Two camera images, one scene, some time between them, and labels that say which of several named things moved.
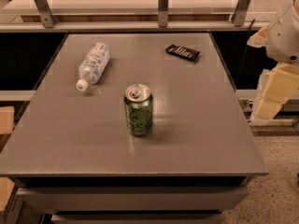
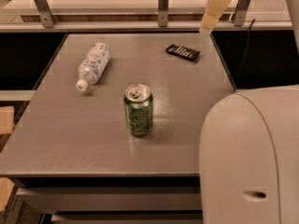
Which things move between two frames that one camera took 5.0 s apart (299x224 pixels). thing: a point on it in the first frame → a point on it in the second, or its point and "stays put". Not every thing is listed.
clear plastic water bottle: (93, 65) stays put
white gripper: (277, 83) → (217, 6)
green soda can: (138, 102) stays put
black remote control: (184, 52) stays put
